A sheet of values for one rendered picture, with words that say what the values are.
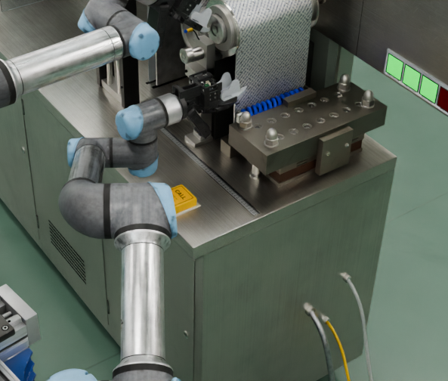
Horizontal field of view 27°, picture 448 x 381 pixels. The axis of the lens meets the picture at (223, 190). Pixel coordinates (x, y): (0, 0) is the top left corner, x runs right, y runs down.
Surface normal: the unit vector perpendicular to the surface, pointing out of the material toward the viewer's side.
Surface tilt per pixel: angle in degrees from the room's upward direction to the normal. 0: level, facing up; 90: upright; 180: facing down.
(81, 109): 0
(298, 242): 90
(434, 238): 0
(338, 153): 90
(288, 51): 90
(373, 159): 0
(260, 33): 90
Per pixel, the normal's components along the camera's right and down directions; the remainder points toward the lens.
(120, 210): 0.04, 0.00
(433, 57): -0.82, 0.34
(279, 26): 0.58, 0.53
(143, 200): 0.05, -0.49
